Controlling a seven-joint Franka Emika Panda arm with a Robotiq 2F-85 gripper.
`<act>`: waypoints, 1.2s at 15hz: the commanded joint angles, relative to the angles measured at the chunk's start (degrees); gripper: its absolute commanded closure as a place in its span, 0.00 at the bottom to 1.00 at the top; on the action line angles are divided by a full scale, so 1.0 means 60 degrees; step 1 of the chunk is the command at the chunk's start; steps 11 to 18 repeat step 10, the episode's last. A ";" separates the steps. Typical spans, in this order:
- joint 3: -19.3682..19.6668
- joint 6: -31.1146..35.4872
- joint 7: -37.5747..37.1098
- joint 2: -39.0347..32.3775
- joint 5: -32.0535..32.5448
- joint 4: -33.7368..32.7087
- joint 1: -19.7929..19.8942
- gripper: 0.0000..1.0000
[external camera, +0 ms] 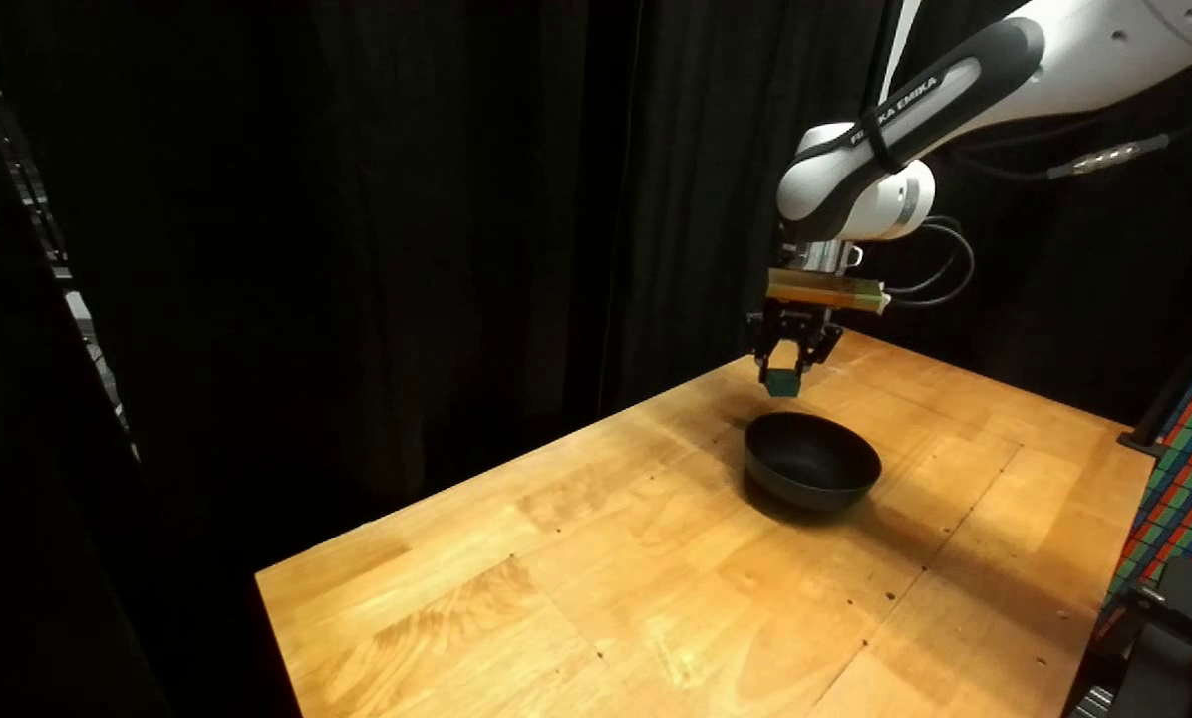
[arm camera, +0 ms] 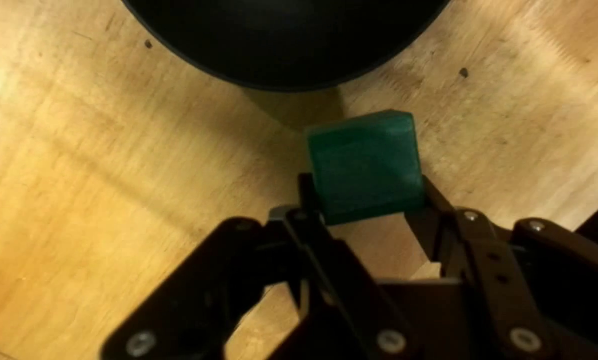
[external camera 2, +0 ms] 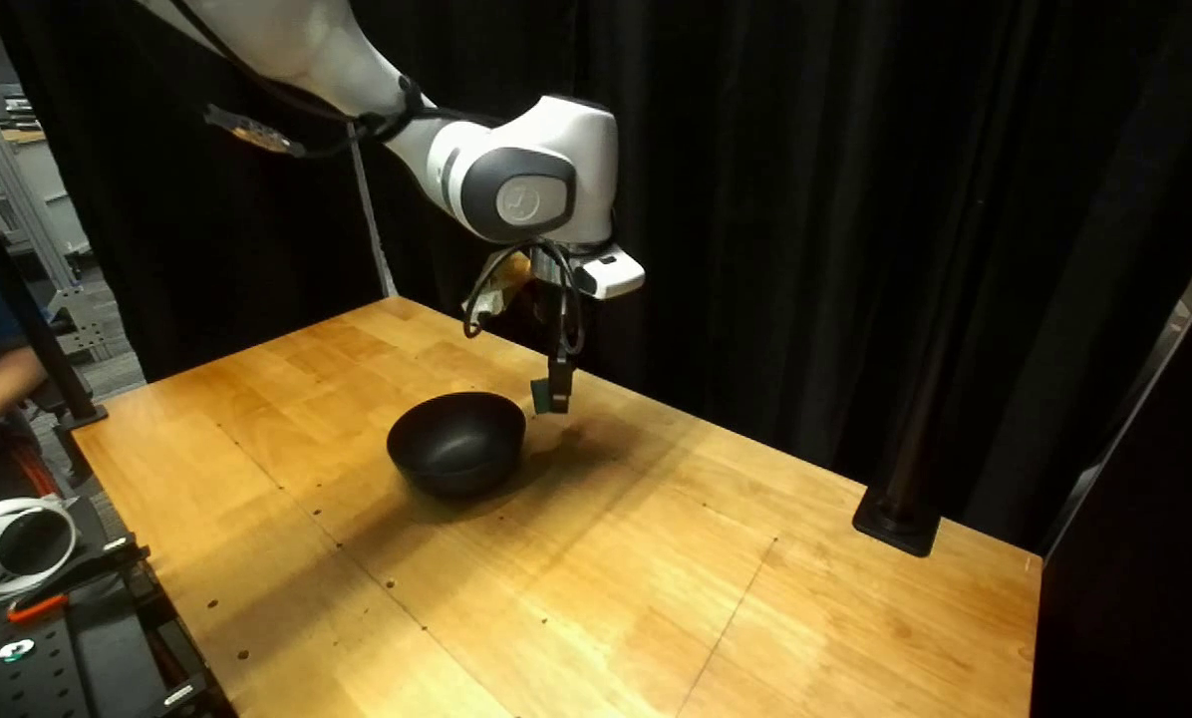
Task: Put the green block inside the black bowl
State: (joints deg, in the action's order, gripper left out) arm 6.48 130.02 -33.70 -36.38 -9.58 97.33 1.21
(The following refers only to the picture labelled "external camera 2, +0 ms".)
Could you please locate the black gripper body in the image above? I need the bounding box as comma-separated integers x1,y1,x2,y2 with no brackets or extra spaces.
489,239,596,335

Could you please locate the person forearm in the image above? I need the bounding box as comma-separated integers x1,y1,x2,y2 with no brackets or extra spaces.
0,344,52,443

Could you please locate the black bowl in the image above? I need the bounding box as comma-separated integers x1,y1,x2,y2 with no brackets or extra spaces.
382,387,530,507

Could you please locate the white metal corner pole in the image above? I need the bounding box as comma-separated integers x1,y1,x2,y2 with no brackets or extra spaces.
338,120,402,302

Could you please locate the black curtain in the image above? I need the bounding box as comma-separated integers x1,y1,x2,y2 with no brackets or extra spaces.
0,0,1192,718

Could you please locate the black pole with base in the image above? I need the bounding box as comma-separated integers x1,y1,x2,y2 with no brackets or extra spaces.
851,0,1066,561

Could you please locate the black perforated board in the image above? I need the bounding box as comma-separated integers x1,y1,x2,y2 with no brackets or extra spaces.
0,524,241,718

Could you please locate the grey metal shelf rack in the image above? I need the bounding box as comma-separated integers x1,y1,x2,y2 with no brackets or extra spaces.
0,55,108,391

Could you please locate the white VR controller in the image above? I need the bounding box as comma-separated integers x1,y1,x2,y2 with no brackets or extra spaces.
0,495,84,604

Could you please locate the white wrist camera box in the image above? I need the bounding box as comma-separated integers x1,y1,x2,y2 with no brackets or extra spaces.
566,243,649,302

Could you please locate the dark cable under arm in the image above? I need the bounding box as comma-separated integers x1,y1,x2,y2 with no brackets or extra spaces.
198,98,363,162

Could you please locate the black corner post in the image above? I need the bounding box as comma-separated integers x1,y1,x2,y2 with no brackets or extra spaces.
0,214,113,432

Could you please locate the orange handled tool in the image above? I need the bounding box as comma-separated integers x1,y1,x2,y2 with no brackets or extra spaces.
0,589,76,630

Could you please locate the grey metal frame bar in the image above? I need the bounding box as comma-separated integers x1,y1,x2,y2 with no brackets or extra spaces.
1042,205,1192,549

